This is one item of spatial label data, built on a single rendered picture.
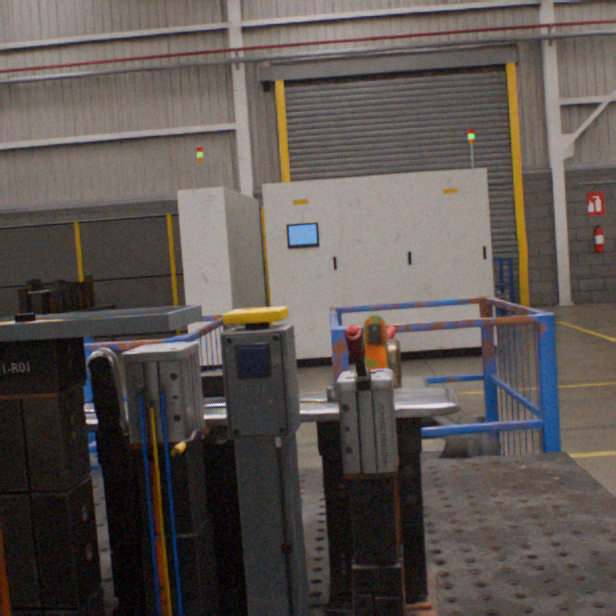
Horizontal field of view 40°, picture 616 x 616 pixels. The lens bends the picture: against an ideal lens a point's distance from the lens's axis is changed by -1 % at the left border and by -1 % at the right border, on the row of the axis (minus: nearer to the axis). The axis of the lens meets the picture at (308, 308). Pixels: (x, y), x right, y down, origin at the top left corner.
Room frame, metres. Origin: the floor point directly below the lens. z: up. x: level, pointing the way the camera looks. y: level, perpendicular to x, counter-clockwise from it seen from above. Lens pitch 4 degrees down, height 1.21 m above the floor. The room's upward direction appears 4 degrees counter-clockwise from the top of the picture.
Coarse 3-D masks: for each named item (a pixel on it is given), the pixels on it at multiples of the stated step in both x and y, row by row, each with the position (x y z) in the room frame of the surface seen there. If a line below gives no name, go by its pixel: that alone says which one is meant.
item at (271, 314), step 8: (232, 312) 0.88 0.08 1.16; (240, 312) 0.87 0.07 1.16; (248, 312) 0.87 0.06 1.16; (256, 312) 0.87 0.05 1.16; (264, 312) 0.87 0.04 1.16; (272, 312) 0.86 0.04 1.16; (280, 312) 0.87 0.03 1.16; (224, 320) 0.87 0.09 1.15; (232, 320) 0.87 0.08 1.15; (240, 320) 0.87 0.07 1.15; (248, 320) 0.87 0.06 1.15; (256, 320) 0.87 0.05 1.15; (264, 320) 0.86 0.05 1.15; (272, 320) 0.86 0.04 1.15; (280, 320) 0.87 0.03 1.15; (248, 328) 0.89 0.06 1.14; (256, 328) 0.88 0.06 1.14; (264, 328) 0.89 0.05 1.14
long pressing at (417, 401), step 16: (208, 400) 1.30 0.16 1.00; (224, 400) 1.29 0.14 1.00; (304, 400) 1.24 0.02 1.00; (320, 400) 1.24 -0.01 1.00; (400, 400) 1.18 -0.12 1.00; (416, 400) 1.17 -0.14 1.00; (432, 400) 1.16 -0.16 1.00; (448, 400) 1.16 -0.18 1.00; (208, 416) 1.15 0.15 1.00; (224, 416) 1.15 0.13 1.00; (304, 416) 1.13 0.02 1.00; (320, 416) 1.13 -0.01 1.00; (336, 416) 1.13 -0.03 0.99; (400, 416) 1.12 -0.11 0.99; (416, 416) 1.12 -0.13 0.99
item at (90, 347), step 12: (216, 324) 3.74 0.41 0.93; (180, 336) 3.08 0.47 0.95; (192, 336) 3.20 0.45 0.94; (84, 348) 3.09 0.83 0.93; (96, 348) 3.09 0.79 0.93; (108, 348) 3.09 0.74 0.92; (120, 348) 3.08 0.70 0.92; (132, 348) 3.08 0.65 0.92; (216, 348) 3.78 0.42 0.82; (84, 396) 4.25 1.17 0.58; (96, 456) 4.25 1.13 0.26; (96, 468) 4.25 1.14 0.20
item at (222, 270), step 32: (192, 192) 9.10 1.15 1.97; (224, 192) 9.11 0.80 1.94; (192, 224) 9.11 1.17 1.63; (224, 224) 9.07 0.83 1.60; (256, 224) 11.15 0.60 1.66; (192, 256) 9.11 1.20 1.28; (224, 256) 9.07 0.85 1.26; (256, 256) 10.96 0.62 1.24; (192, 288) 9.11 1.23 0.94; (224, 288) 9.08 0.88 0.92; (256, 288) 10.76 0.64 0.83
